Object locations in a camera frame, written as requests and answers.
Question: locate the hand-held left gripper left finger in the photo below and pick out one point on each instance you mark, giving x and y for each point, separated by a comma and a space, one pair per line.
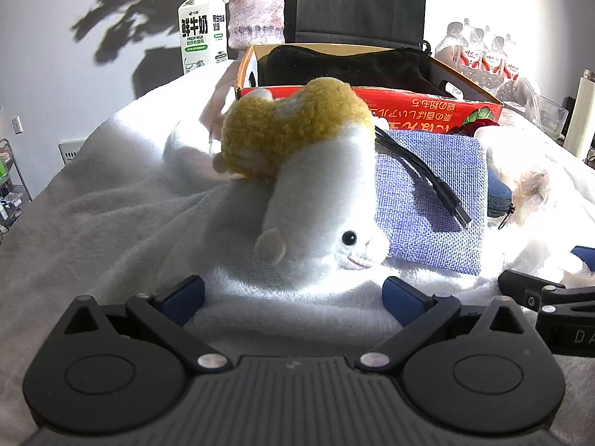
183, 297

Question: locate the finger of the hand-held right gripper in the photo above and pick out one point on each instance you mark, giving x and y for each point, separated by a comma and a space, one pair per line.
520, 288
585, 256

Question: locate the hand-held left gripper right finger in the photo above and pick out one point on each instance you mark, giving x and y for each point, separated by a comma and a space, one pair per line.
402, 302

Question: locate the purple woven pouch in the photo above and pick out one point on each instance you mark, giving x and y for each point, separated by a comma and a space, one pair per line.
418, 232

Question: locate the dark blue zip pouch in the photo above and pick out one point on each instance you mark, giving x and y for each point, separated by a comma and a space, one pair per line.
497, 195

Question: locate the white and yellow plush toy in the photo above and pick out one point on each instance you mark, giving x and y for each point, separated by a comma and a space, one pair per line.
320, 186

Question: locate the red cardboard box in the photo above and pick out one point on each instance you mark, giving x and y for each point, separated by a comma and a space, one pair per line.
418, 107

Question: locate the pale fluffy toy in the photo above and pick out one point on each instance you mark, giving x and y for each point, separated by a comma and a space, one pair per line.
530, 181

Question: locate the white fleece blanket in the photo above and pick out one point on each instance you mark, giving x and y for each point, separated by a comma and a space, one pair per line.
116, 204

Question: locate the white insulated bottle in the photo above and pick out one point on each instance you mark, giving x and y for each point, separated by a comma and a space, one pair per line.
581, 121

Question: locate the clear plastic cup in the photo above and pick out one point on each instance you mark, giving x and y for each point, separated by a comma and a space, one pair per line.
548, 116

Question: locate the red artificial rose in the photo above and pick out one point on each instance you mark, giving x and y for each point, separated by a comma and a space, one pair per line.
481, 126

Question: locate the metal storage rack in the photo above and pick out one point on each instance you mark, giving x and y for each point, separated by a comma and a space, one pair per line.
9, 195

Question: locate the pack of water bottles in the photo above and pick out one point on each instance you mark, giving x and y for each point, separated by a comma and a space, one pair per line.
483, 55

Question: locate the black cloth bag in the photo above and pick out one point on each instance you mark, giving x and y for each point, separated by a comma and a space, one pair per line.
348, 67

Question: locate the white and green milk carton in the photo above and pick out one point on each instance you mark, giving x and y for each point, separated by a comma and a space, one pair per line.
200, 32

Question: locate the purple marbled vase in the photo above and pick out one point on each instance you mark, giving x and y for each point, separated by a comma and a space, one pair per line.
255, 14

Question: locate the black paper bag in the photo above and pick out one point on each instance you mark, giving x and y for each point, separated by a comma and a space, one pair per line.
362, 0

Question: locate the white wall socket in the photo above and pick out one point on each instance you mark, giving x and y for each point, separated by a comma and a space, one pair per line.
69, 151

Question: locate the white light switch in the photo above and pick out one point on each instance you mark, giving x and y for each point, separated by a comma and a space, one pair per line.
18, 125

